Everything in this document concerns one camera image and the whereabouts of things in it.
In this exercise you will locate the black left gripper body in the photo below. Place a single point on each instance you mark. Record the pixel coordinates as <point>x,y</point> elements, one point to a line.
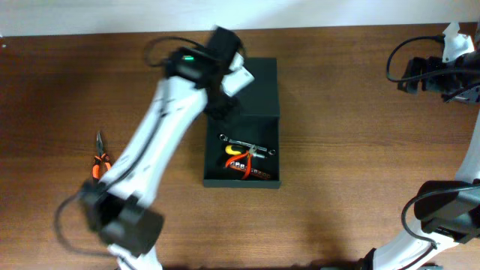
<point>218,106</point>

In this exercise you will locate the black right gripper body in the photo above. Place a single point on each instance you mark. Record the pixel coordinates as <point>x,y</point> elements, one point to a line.
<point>409,75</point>

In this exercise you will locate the black box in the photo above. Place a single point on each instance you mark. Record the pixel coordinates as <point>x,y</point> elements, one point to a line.
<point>255,120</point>

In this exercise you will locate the yellow black stubby screwdriver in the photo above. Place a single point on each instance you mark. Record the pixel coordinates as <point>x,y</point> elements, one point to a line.
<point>237,150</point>

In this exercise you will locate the orange socket rail set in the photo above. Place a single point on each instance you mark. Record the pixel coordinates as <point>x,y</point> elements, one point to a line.
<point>241,167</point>

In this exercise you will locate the silver ratchet wrench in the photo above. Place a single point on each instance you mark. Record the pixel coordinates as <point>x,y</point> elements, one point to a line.
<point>225,138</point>

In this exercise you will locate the red diagonal cutting pliers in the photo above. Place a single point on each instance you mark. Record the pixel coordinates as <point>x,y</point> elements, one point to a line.
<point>246,158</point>

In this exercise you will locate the orange black needle-nose pliers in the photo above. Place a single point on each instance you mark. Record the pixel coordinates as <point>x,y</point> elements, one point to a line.
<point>101,158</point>

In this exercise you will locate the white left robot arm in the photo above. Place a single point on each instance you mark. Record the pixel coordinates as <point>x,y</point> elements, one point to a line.
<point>198,79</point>

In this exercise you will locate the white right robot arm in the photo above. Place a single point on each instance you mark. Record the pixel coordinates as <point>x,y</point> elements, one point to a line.
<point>444,212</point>

